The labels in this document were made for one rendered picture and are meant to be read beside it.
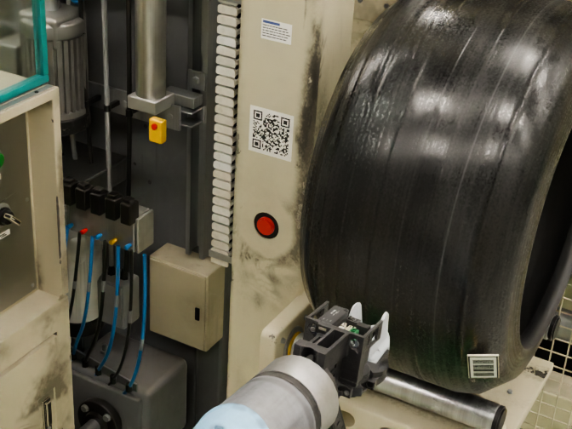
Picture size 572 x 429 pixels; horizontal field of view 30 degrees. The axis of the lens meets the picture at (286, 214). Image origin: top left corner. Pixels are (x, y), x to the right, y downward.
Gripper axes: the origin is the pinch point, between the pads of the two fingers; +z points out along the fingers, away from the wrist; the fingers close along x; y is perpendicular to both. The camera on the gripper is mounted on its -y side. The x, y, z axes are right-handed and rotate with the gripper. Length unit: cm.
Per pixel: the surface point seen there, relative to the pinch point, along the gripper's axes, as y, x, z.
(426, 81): 27.9, 4.6, 15.8
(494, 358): -4.8, -11.6, 13.6
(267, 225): -4.2, 31.2, 29.5
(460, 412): -20.9, -6.0, 24.4
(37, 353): -30, 60, 11
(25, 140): 5, 66, 12
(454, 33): 33.1, 4.3, 22.3
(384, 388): -21.6, 6.0, 24.4
